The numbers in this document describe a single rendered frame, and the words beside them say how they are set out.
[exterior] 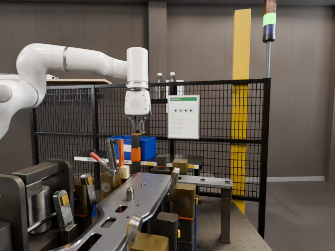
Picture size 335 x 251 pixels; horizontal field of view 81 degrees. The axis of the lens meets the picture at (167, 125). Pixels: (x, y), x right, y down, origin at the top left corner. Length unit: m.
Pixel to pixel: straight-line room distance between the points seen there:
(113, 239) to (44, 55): 0.65
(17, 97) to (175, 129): 0.94
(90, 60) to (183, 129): 0.82
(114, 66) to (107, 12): 3.09
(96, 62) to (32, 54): 0.21
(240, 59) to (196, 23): 2.47
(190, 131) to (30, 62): 0.98
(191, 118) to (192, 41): 2.49
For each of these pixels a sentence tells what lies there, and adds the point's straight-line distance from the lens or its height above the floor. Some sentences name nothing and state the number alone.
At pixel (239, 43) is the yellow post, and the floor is 1.79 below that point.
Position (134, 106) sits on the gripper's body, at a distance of 0.80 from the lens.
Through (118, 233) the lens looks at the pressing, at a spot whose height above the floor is 1.00.
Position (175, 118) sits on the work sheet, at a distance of 1.39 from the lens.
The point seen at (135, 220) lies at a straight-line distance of 0.51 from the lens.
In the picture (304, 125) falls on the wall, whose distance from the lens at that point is 4.39.
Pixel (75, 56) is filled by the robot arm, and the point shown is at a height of 1.55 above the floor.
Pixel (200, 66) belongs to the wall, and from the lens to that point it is 3.64.
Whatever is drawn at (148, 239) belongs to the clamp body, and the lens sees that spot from 0.55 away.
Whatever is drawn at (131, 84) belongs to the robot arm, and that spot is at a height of 1.45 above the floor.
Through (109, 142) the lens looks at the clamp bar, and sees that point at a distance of 0.95.
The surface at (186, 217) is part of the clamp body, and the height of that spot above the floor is 0.93.
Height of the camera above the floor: 1.36
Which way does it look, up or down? 5 degrees down
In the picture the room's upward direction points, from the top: straight up
